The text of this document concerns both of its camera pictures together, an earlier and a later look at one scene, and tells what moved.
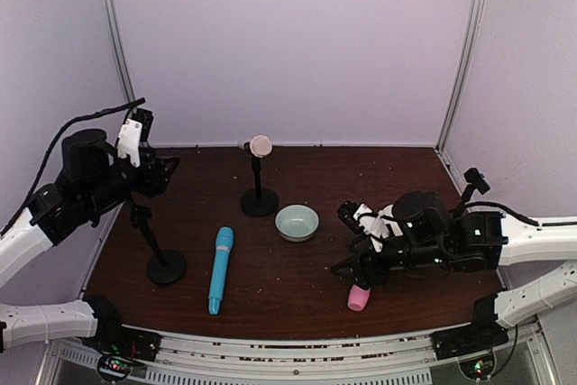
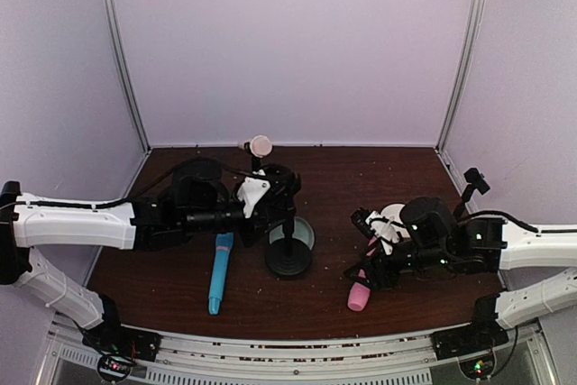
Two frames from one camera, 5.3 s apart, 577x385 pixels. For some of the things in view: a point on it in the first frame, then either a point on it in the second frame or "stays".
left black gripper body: x=151 y=173 to x=274 y=204
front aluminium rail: x=397 y=360 stays
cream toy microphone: x=259 y=145 stays
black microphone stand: x=476 y=179 stays
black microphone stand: x=165 y=268 to x=287 y=255
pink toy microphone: x=358 y=298 stays
